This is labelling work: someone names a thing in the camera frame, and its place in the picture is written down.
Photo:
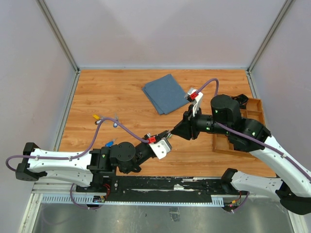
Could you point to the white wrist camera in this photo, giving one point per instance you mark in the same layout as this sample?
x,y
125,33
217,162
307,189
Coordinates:
x,y
195,98
161,148

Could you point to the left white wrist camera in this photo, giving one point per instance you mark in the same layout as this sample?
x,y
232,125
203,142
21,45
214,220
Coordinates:
x,y
161,148

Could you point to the folded blue cloth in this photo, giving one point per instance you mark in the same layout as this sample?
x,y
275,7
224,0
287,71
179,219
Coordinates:
x,y
165,94

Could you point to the wooden compartment tray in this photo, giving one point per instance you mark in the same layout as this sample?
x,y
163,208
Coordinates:
x,y
220,143

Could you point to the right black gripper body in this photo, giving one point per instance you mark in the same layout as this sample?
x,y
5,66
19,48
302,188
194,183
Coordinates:
x,y
199,122

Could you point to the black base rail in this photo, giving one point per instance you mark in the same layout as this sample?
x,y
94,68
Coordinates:
x,y
158,190

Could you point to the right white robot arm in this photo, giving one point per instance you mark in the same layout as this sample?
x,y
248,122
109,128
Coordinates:
x,y
291,187

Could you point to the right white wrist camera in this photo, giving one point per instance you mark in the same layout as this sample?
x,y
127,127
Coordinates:
x,y
195,98

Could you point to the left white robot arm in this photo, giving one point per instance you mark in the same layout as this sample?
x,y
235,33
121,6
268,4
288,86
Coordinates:
x,y
88,169

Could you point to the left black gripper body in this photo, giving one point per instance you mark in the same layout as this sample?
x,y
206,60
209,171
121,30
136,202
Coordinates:
x,y
143,150

